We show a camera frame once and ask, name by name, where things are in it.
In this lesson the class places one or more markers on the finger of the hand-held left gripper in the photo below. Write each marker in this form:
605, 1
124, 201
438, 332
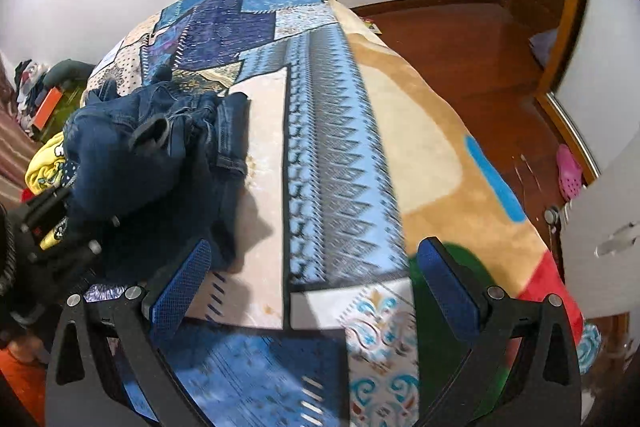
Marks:
80, 252
47, 204

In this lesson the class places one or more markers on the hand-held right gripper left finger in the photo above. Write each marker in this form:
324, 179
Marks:
182, 282

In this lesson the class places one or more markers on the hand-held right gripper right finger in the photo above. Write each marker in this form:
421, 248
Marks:
450, 292

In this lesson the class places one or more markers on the blue denim jacket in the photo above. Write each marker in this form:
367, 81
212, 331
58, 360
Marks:
125, 167

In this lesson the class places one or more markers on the pile of assorted clothes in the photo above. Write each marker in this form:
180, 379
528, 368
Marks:
27, 87

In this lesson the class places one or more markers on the navy polka dot cloth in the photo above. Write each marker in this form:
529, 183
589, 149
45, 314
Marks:
70, 172

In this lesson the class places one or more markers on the yellow cartoon print garment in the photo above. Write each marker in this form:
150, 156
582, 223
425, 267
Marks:
45, 162

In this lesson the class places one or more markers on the striped red curtain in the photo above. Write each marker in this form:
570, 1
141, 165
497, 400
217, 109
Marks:
12, 157

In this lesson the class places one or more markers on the orange box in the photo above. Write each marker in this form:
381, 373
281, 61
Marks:
46, 109

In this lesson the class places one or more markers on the green cloth covered cabinet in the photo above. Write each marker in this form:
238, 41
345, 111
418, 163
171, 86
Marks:
70, 107

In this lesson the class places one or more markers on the orange cloth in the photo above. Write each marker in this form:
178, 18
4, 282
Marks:
20, 392

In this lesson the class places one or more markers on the grey green bolster pillow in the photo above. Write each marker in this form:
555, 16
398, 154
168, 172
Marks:
67, 71

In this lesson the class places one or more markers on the pink clog shoe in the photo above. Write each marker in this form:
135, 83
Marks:
570, 172

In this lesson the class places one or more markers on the blue patchwork blanket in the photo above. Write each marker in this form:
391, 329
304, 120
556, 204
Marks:
325, 157

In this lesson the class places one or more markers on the blue cloth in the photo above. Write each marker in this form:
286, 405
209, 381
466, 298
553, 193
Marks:
544, 47

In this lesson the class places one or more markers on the white wardrobe sliding door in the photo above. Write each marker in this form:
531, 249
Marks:
610, 57

